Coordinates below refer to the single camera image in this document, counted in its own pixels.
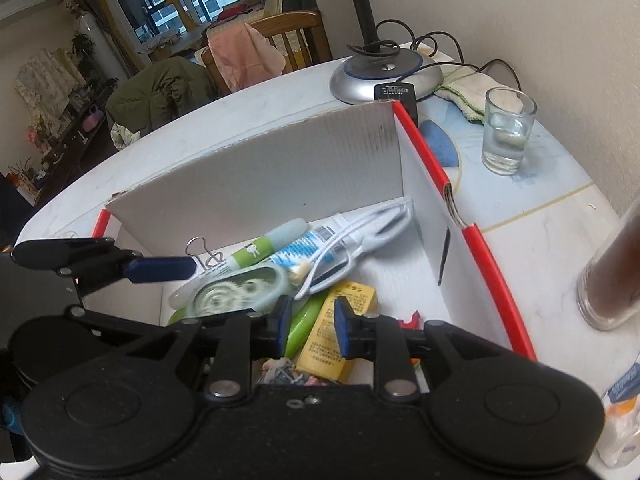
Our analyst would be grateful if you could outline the mint correction tape dispenser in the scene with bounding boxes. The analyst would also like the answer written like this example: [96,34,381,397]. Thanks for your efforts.
[186,263,290,318]

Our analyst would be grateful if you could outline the red figurine keychain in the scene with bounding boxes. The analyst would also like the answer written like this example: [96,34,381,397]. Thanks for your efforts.
[398,311,421,330]

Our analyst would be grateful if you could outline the white sunglasses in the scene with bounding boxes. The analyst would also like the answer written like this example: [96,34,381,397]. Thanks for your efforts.
[294,196,413,301]

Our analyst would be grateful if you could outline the yellow small box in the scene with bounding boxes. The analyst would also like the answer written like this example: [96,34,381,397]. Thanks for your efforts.
[296,281,378,384]

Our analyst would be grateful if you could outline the red white cardboard box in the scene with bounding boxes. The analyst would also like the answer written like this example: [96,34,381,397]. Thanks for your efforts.
[93,102,535,358]

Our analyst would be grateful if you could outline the blue white cream tube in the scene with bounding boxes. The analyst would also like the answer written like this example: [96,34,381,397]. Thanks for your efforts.
[267,214,363,280]

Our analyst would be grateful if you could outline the pink binder clip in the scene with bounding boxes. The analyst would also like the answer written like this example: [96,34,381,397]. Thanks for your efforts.
[184,236,224,271]

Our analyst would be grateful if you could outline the dark tv cabinet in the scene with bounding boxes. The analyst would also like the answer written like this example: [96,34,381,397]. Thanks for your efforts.
[26,84,116,210]

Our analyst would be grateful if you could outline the olive green jacket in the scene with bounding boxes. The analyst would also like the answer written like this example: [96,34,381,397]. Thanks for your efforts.
[105,58,218,136]

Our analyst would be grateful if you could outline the brown powder glass jar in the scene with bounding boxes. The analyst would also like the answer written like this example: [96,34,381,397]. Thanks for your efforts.
[576,200,639,330]

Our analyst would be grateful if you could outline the blue mountain table mat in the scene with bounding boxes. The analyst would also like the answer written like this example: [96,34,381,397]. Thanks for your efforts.
[418,96,591,231]

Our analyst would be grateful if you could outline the plastic snack bag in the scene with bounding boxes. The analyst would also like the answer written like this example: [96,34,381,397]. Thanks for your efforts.
[597,359,640,469]

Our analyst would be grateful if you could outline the pink cloth on chair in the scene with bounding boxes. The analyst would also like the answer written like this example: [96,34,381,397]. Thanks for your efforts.
[208,23,286,92]

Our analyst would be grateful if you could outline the wooden chair pink cloth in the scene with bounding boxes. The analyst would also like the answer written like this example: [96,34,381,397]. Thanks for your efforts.
[201,10,333,96]

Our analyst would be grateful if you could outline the black power adapter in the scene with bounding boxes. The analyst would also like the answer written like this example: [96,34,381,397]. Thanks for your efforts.
[374,82,419,126]

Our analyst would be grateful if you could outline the clear glass of water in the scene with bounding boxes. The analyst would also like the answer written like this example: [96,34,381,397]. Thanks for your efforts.
[482,89,538,176]

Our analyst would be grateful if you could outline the white green towel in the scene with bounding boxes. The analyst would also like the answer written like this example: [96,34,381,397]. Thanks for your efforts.
[435,66,524,124]

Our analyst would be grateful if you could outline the silver desk lamp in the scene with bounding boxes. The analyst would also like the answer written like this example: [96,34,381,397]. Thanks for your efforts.
[330,0,444,105]

